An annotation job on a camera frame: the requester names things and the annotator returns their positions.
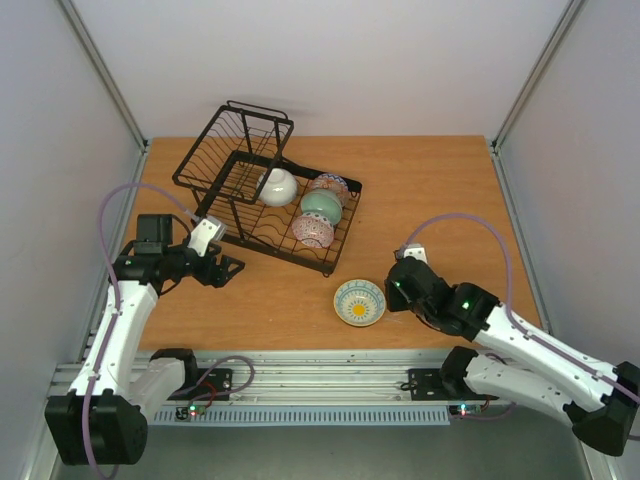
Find black wire dish rack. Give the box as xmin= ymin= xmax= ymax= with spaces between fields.
xmin=172 ymin=100 xmax=362 ymax=276

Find red white patterned bowl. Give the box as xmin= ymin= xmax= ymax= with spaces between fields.
xmin=291 ymin=212 xmax=334 ymax=249

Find white ceramic bowl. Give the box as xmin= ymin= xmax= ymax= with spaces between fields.
xmin=256 ymin=168 xmax=298 ymax=207

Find teal green bowl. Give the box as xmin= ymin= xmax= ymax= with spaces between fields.
xmin=300 ymin=188 xmax=343 ymax=225

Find blue orange patterned bowl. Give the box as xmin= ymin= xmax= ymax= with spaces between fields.
xmin=309 ymin=173 xmax=350 ymax=206

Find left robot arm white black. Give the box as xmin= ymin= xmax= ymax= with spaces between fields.
xmin=45 ymin=214 xmax=244 ymax=467

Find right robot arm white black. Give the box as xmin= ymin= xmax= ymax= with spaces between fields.
xmin=385 ymin=255 xmax=639 ymax=457

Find yellow blue patterned bowl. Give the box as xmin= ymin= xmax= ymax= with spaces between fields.
xmin=333 ymin=279 xmax=386 ymax=328

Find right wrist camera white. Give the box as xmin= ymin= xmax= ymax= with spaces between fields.
xmin=394 ymin=243 xmax=428 ymax=264

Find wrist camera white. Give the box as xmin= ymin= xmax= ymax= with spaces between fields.
xmin=394 ymin=243 xmax=428 ymax=264
xmin=187 ymin=216 xmax=227 ymax=257

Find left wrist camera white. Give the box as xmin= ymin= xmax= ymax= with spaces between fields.
xmin=187 ymin=216 xmax=227 ymax=257

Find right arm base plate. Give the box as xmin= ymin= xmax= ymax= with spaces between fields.
xmin=400 ymin=368 xmax=497 ymax=401

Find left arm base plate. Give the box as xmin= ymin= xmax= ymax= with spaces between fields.
xmin=169 ymin=368 xmax=233 ymax=401

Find grey slotted cable duct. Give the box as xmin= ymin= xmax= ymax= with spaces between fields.
xmin=150 ymin=405 xmax=450 ymax=428

